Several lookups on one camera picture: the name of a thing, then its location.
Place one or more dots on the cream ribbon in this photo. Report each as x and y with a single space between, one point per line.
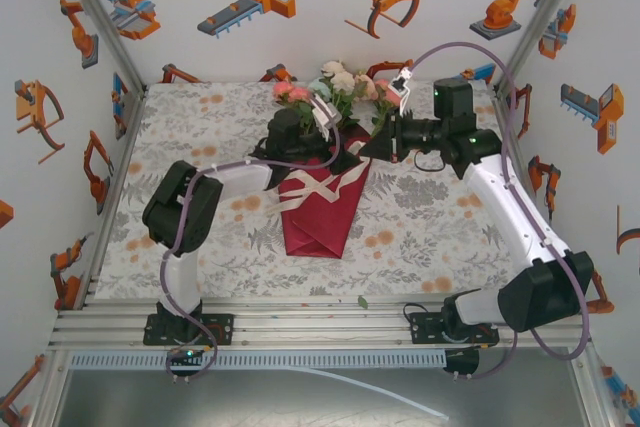
320 189

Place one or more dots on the pink rose sprig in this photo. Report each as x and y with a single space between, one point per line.
295 93
382 97

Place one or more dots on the dark red wrapping paper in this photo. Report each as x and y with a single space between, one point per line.
320 227

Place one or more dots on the white and blue flower sprig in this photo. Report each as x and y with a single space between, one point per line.
342 81

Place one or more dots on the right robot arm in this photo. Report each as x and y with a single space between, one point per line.
500 197

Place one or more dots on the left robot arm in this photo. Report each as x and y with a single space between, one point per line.
235 177

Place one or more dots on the floral printed tablecloth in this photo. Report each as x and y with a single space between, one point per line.
225 257

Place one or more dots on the small green leaf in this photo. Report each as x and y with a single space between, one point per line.
363 302

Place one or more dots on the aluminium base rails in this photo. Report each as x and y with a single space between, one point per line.
310 327

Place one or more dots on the black controller module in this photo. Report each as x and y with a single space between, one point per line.
186 354
462 361

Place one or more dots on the white plastic tube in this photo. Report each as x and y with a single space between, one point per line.
380 389

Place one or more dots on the aluminium side rail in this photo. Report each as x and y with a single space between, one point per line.
505 112
120 162

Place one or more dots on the aluminium corner post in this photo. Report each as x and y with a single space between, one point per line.
100 17
545 12

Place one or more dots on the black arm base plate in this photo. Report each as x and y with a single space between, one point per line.
425 329
222 329

